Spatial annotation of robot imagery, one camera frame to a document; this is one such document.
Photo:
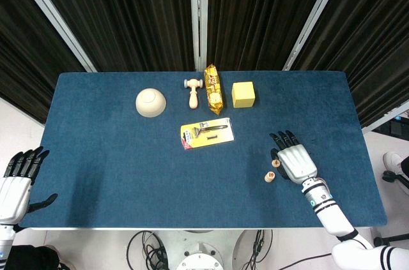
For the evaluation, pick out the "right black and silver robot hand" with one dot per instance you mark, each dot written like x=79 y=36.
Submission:
x=297 y=164

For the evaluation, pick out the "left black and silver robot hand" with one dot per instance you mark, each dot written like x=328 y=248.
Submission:
x=12 y=196

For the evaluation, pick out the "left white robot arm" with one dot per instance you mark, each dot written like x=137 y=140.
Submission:
x=6 y=244

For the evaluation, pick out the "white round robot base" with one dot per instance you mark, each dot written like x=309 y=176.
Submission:
x=198 y=251

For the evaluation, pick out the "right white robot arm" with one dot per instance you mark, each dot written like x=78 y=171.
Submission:
x=332 y=219

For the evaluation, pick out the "black trouser leg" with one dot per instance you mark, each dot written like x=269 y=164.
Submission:
x=32 y=258

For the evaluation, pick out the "yellow foam cube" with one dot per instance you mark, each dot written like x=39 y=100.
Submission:
x=243 y=95

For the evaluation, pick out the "black office chair base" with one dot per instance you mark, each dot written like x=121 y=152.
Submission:
x=391 y=176

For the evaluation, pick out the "white sneaker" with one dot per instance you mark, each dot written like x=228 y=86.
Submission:
x=392 y=160

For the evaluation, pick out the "razor blister pack yellow card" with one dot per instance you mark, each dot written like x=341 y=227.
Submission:
x=204 y=139

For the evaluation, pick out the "dark box with blue label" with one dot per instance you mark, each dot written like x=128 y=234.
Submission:
x=396 y=128

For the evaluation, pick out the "yellow snack packet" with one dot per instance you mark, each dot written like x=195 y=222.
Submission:
x=214 y=91

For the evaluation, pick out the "wooden toy hammer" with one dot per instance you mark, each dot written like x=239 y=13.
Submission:
x=193 y=99

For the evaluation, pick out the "blue fabric table mat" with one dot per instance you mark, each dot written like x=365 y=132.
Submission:
x=159 y=171

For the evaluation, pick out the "black pleated curtain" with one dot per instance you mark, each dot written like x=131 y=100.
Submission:
x=367 y=43
x=25 y=59
x=128 y=11
x=255 y=11

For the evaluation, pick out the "cream upturned bowl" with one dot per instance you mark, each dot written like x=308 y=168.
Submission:
x=150 y=102

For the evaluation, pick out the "grey metal partition frame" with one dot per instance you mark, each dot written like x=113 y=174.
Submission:
x=318 y=11
x=50 y=11
x=198 y=11
x=383 y=119

